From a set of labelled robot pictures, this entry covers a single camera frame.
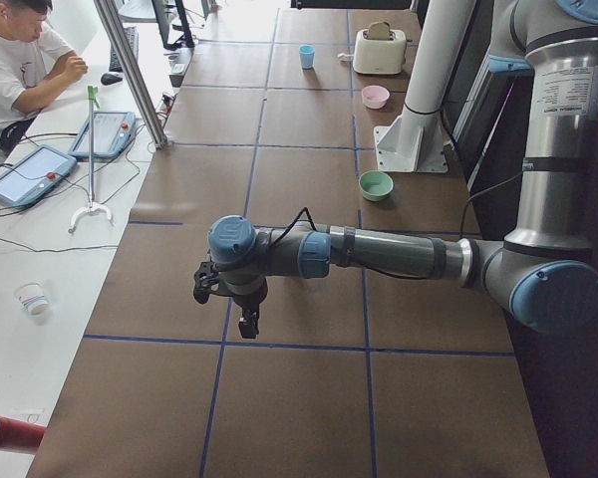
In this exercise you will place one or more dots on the aluminium frame post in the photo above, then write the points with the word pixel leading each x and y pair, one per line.
pixel 113 26

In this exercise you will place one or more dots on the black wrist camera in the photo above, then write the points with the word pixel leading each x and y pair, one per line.
pixel 206 282

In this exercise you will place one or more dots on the pink bowl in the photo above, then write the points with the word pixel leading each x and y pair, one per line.
pixel 374 97

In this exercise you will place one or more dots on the near teach pendant tablet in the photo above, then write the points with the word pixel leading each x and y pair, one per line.
pixel 34 176

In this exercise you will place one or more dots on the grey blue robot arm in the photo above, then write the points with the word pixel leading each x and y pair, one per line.
pixel 539 272

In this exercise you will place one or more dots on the black computer mouse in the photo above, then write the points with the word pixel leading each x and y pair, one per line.
pixel 110 78

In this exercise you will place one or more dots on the black computer monitor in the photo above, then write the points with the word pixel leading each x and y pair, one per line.
pixel 171 19

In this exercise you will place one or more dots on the red cylinder object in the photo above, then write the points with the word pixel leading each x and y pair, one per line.
pixel 20 436

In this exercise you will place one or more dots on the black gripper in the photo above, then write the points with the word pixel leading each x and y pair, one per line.
pixel 249 301

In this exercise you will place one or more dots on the white paper cup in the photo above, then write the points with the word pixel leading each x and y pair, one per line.
pixel 32 298

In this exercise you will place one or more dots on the far teach pendant tablet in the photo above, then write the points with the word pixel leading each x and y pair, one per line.
pixel 113 132

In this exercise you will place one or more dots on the white reacher grabber stick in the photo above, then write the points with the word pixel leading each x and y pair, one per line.
pixel 93 207

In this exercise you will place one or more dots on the seated man white shirt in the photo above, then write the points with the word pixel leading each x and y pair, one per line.
pixel 36 66

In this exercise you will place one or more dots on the teach pendant tablet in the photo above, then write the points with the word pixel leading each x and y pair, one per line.
pixel 113 132
pixel 34 176

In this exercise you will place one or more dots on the cream toaster with bread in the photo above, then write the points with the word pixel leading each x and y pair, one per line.
pixel 379 50

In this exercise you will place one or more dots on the green bowl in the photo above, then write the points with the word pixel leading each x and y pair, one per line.
pixel 376 185

